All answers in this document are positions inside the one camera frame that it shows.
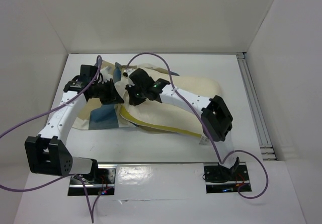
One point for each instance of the blue beige patchwork pillowcase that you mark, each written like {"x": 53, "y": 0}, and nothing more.
{"x": 95, "y": 115}

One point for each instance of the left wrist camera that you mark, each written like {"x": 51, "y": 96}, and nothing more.
{"x": 87, "y": 74}

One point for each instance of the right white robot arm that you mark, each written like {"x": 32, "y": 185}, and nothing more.
{"x": 212, "y": 113}

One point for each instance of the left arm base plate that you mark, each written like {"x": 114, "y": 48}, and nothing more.
{"x": 103, "y": 183}

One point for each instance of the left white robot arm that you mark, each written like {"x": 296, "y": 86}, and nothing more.
{"x": 47, "y": 152}

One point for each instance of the cream quilted pillow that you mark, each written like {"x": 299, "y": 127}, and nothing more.
{"x": 165, "y": 117}

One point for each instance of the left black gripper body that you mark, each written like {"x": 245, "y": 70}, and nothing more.
{"x": 108, "y": 91}

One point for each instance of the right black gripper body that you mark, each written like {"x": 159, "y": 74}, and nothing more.
{"x": 133, "y": 93}

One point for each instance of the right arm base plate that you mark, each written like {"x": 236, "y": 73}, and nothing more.
{"x": 217, "y": 181}

